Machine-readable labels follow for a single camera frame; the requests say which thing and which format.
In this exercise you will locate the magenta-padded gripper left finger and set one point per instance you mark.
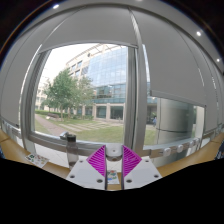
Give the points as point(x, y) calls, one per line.
point(96, 160)

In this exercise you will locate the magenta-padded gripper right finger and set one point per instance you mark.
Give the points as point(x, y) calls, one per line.
point(131, 160)

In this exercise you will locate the small colourful sticker sheet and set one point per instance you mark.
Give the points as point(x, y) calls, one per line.
point(37, 160)

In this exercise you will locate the green tree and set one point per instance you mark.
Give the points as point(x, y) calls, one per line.
point(63, 91)

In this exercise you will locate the glass office building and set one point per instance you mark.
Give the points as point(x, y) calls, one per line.
point(106, 76)

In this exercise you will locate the grey roller blind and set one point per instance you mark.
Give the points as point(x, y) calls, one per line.
point(173, 63)
point(90, 28)
point(16, 83)

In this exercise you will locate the round ceiling lights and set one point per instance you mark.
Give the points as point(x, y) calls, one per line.
point(198, 33)

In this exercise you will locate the row of white rail knobs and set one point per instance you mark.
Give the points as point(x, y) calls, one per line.
point(180, 148)

